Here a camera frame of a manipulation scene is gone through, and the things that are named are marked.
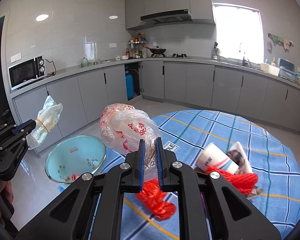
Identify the kitchen faucet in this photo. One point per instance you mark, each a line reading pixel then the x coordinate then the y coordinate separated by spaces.
pixel 245 61

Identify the grey upper cabinets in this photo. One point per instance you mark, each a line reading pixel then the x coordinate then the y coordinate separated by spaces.
pixel 201 11

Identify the bright window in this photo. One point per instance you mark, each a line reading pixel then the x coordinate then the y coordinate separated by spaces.
pixel 239 32

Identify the purple snack wrapper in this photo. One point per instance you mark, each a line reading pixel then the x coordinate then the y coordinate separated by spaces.
pixel 203 202

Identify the white microwave oven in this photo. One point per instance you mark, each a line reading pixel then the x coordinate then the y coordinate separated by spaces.
pixel 26 72

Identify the utensil holder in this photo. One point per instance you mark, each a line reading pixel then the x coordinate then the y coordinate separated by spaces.
pixel 215 52

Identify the spice rack with bottles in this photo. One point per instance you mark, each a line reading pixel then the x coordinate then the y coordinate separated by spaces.
pixel 135 46

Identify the black wok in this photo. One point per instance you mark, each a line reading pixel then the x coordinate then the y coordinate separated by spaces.
pixel 155 51

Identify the red net piece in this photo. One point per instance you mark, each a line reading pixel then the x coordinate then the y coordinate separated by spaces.
pixel 153 199

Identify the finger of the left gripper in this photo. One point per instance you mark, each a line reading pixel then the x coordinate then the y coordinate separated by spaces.
pixel 17 142
pixel 25 126

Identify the white paper cup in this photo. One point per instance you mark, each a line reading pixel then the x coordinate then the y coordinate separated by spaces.
pixel 215 157

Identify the green ceramic jar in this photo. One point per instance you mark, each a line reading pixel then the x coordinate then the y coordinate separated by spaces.
pixel 84 62

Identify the blue dish rack box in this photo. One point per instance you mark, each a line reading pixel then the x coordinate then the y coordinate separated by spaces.
pixel 287 70

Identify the cream plastic basin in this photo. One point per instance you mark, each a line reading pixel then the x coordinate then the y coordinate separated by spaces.
pixel 270 69

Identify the red foam net sleeve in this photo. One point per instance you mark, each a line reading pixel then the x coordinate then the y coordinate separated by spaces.
pixel 245 183

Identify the blue plaid tablecloth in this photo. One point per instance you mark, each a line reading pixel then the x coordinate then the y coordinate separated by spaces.
pixel 224 141

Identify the black range hood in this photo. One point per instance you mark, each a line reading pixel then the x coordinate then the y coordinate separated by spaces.
pixel 167 17

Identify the crumpled printed paper packet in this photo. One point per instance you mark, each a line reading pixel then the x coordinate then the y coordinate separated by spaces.
pixel 237 154

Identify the light blue trash bin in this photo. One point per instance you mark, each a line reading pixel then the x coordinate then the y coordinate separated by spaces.
pixel 73 157

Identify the pale green plastic bag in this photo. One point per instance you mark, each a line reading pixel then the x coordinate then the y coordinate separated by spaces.
pixel 47 119

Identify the grey base cabinets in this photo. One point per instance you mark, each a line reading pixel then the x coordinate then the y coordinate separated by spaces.
pixel 84 92

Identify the blue gas cylinder under counter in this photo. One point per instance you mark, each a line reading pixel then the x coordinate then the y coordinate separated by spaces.
pixel 129 85

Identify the hanging cloths on wall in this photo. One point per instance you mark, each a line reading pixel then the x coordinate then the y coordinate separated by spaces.
pixel 281 41

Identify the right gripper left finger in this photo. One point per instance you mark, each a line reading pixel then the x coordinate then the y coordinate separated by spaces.
pixel 126 177

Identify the gas stove burner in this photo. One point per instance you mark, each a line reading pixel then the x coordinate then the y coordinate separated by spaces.
pixel 179 55

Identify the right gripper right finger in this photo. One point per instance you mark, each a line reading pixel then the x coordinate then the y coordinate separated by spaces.
pixel 175 176

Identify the clear printed plastic bag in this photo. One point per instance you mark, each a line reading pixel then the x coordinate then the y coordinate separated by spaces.
pixel 122 127

